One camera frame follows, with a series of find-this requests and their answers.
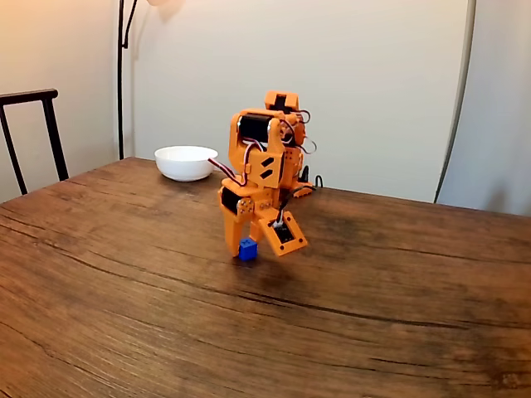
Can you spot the blue cube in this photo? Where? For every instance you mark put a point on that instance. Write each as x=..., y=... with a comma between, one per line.
x=247, y=250

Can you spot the white bowl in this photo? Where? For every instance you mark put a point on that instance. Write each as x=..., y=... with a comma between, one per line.
x=182, y=163

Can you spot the black table clamp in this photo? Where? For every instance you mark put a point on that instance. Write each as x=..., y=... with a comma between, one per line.
x=307, y=173

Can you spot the black floor lamp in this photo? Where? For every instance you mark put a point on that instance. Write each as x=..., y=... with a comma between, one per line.
x=120, y=83

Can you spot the black wooden chair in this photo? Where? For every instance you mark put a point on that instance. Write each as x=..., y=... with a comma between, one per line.
x=52, y=124

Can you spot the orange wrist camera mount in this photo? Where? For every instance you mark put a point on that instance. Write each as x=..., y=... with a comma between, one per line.
x=288, y=238

